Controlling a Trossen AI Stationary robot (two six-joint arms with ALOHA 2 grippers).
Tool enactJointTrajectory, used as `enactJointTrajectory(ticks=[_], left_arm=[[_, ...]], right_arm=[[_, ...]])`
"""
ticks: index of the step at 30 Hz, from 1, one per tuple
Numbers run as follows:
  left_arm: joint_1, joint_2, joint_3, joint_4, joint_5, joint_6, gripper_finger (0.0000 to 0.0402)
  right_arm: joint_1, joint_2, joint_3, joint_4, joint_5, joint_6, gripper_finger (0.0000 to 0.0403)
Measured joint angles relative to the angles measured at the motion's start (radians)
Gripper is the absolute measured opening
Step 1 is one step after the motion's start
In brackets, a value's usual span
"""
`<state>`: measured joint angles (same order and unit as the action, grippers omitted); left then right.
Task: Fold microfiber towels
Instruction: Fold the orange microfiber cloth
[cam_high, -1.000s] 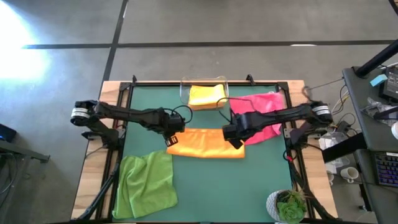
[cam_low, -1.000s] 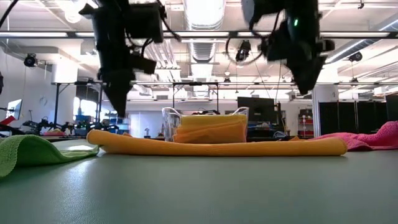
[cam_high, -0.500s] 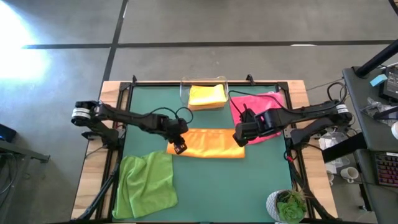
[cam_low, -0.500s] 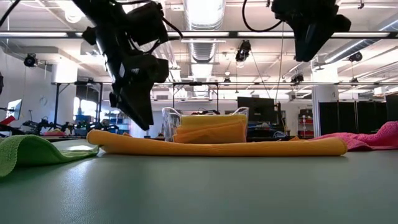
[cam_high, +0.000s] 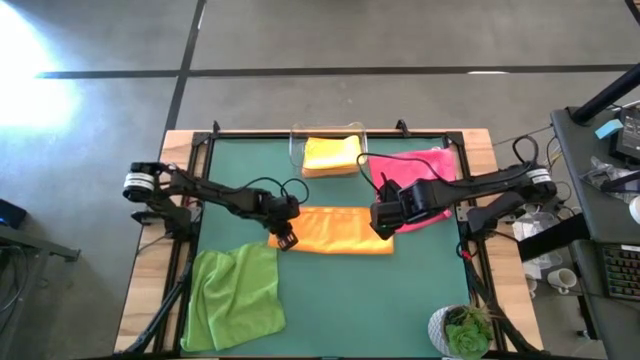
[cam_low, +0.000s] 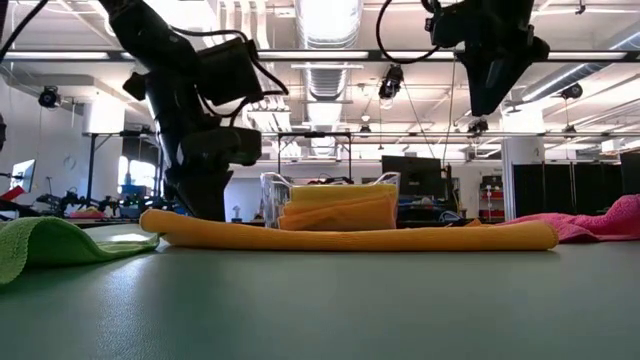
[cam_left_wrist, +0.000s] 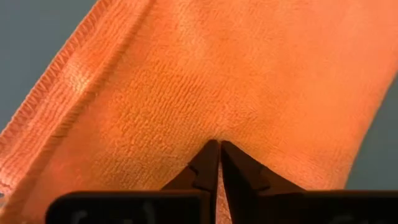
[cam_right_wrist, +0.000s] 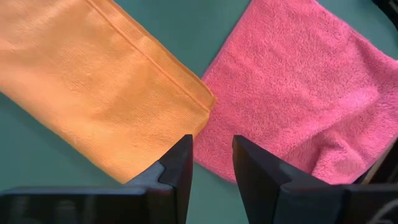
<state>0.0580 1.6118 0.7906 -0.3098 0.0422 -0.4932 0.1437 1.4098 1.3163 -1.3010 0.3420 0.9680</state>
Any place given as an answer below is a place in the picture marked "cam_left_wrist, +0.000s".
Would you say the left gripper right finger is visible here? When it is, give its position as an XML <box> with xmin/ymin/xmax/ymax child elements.
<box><xmin>221</xmin><ymin>141</ymin><xmax>398</xmax><ymax>224</ymax></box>

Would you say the deep orange microfiber towel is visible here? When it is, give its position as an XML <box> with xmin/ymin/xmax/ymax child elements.
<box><xmin>0</xmin><ymin>0</ymin><xmax>398</xmax><ymax>224</ymax></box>

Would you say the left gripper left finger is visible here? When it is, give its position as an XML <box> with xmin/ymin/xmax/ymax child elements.
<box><xmin>46</xmin><ymin>139</ymin><xmax>220</xmax><ymax>224</ymax></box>

